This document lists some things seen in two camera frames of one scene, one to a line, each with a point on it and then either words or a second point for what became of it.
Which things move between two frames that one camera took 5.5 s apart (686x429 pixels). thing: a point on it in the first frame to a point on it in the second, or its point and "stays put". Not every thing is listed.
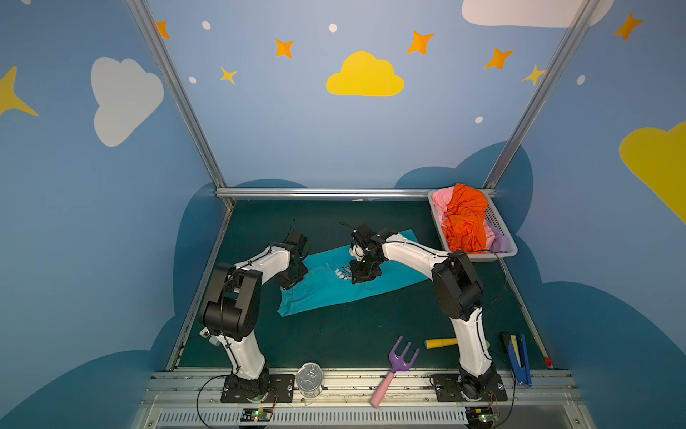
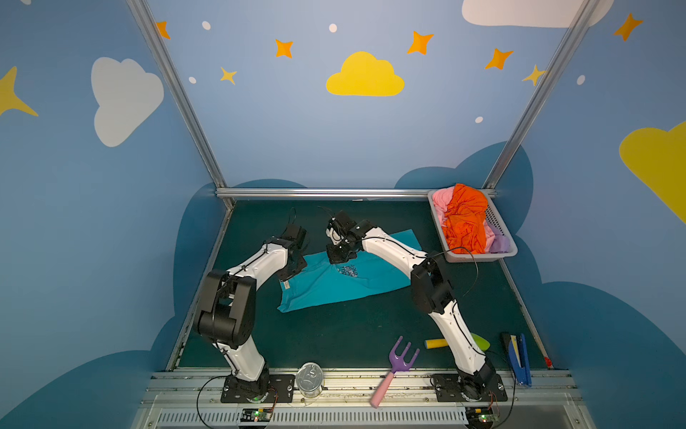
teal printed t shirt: (329, 279) stays put
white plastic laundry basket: (492, 207) stays put
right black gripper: (362, 268) to (339, 251)
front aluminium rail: (184, 399) stays put
